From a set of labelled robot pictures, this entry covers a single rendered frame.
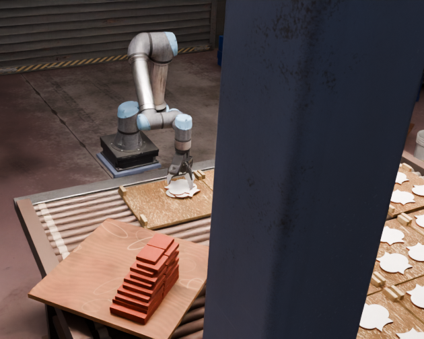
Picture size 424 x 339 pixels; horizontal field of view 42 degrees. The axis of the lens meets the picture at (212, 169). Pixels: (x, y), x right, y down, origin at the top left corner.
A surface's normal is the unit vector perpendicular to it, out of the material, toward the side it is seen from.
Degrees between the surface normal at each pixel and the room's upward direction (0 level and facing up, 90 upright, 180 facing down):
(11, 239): 0
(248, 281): 90
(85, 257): 0
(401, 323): 0
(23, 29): 82
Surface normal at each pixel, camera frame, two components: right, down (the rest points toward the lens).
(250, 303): -0.88, 0.18
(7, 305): 0.06, -0.88
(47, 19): 0.52, 0.36
